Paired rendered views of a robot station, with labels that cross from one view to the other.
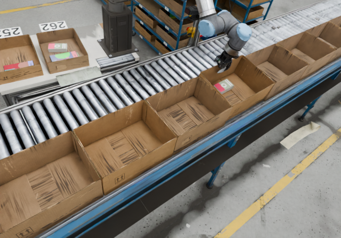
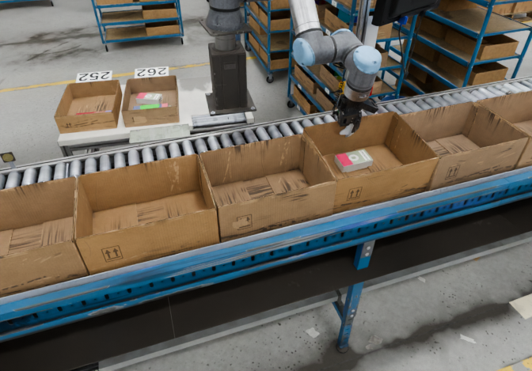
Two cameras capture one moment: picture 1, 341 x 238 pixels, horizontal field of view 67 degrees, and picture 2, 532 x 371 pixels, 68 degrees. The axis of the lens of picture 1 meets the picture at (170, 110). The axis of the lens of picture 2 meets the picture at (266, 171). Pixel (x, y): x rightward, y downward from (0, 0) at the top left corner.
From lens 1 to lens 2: 0.60 m
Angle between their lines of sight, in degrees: 21
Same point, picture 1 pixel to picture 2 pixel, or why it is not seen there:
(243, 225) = not seen: outside the picture
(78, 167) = not seen: hidden behind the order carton
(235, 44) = (354, 80)
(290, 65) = (498, 139)
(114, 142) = (145, 213)
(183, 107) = (273, 183)
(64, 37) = (164, 88)
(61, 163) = (62, 225)
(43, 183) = (26, 245)
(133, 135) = (176, 207)
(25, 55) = (108, 104)
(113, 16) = (215, 55)
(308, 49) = not seen: outside the picture
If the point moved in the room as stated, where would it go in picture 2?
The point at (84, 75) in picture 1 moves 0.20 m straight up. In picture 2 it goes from (166, 133) to (159, 97)
